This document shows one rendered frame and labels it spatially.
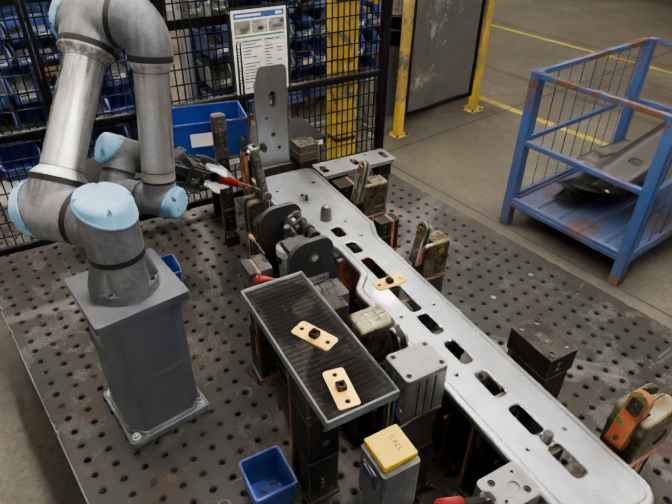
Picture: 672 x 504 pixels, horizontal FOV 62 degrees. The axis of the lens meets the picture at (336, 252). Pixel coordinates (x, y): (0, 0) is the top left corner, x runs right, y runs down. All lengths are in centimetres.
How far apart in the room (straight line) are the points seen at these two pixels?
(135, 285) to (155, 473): 47
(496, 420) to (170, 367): 74
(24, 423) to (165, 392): 128
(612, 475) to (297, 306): 64
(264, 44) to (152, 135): 91
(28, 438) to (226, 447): 128
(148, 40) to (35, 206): 40
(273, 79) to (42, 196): 87
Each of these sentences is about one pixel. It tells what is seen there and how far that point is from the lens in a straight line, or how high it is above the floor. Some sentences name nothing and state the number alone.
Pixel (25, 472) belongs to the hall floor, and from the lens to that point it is 252.
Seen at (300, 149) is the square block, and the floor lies 105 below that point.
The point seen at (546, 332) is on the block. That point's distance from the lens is 134.
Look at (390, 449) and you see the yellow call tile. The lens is 90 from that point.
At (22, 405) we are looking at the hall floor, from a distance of 275.
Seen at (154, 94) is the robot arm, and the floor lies 146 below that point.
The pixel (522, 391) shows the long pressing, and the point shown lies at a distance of 124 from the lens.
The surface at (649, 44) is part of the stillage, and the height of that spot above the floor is 91.
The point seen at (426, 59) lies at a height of 56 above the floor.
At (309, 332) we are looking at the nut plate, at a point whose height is 117.
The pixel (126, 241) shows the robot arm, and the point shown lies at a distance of 121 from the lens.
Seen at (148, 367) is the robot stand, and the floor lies 93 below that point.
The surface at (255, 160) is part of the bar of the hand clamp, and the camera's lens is 161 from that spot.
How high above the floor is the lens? 189
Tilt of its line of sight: 36 degrees down
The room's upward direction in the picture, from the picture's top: 1 degrees clockwise
